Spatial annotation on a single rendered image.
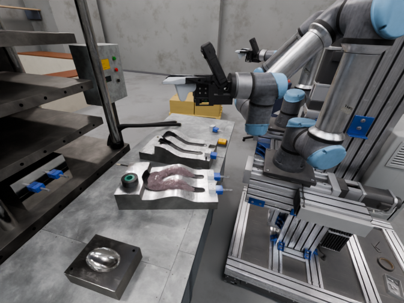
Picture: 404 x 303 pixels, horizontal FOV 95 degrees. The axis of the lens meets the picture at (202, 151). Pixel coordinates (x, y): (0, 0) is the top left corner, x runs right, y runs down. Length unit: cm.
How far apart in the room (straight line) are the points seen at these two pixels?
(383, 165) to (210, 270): 131
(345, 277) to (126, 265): 144
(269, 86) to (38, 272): 103
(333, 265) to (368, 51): 143
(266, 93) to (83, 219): 96
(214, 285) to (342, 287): 85
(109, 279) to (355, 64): 99
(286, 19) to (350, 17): 650
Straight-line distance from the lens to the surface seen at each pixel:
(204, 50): 54
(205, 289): 167
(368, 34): 69
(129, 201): 100
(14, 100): 117
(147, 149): 135
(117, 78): 172
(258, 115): 60
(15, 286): 103
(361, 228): 103
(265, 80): 58
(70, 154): 166
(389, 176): 123
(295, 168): 94
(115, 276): 80
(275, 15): 722
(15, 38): 123
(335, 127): 75
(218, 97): 56
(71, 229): 108
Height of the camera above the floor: 157
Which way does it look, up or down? 33 degrees down
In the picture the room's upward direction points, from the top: 2 degrees clockwise
